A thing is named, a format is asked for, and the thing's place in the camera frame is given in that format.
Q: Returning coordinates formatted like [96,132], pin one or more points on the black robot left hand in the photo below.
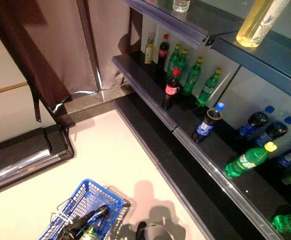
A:
[73,231]

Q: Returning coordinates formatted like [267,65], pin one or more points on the blue plastic shopping basket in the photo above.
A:
[90,192]

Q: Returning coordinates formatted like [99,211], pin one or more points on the silver robot left leg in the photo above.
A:
[155,233]

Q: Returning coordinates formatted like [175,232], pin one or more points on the black low display stand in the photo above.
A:
[23,150]

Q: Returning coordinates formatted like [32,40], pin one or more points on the black shelf base plinth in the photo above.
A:
[173,162]

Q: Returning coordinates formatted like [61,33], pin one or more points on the dark metal shelf board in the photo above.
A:
[250,192]
[273,65]
[145,82]
[205,22]

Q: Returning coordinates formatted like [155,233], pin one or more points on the Coca-Cola bottle red cap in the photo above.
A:
[163,53]
[171,90]

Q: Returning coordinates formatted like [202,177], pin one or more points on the small yellow tea bottle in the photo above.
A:
[149,51]

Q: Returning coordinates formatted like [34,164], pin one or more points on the brown curtain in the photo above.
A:
[23,37]

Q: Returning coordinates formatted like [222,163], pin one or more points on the dark shelf side panel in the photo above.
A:
[135,30]

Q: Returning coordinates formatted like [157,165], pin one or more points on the water bottle red label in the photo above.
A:
[181,5]

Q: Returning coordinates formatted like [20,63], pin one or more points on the large yellow tea bottle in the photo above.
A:
[256,22]

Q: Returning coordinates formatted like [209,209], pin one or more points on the silver metal frame post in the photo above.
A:
[90,50]

